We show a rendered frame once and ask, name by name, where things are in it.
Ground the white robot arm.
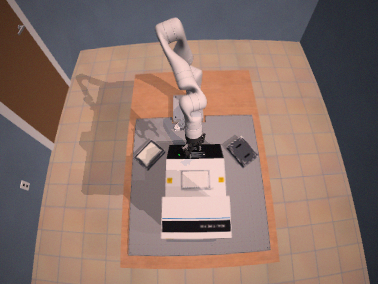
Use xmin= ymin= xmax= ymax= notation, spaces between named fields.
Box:
xmin=155 ymin=18 xmax=207 ymax=139

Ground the black rectangular frame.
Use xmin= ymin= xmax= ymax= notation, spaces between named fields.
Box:
xmin=227 ymin=137 xmax=258 ymax=168

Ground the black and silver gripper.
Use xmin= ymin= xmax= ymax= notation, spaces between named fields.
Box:
xmin=181 ymin=132 xmax=206 ymax=159

